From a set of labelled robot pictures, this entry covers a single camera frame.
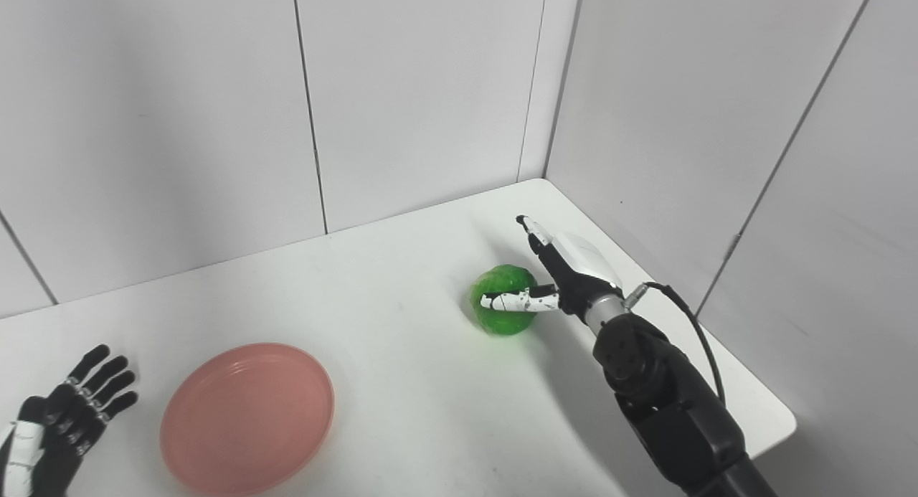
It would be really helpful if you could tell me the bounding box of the pink round plate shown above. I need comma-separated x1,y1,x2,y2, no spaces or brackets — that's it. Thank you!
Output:
159,343,336,497

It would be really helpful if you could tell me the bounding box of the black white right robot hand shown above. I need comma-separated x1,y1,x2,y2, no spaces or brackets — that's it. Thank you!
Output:
480,214,625,318

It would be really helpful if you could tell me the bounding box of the green cabbage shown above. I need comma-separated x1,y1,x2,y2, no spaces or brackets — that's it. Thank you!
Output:
470,264,540,336

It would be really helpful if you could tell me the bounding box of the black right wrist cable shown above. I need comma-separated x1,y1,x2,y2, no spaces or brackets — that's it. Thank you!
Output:
624,282,727,408

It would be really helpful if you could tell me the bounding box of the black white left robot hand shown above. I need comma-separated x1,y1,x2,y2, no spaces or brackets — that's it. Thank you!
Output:
0,344,139,497

